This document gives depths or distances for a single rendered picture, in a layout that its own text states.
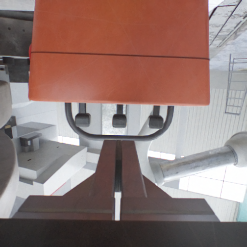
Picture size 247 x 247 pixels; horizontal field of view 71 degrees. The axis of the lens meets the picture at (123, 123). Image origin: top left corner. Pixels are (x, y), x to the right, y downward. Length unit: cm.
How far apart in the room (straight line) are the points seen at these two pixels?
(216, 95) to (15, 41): 1303
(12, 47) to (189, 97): 122
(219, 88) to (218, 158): 1272
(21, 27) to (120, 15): 117
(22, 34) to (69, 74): 116
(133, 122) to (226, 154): 247
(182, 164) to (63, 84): 80
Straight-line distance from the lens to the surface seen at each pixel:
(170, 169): 90
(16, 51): 132
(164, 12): 20
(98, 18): 19
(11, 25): 135
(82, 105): 26
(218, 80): 1359
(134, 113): 326
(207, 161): 96
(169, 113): 32
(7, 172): 163
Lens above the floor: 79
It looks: 14 degrees up
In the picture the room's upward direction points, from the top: 178 degrees counter-clockwise
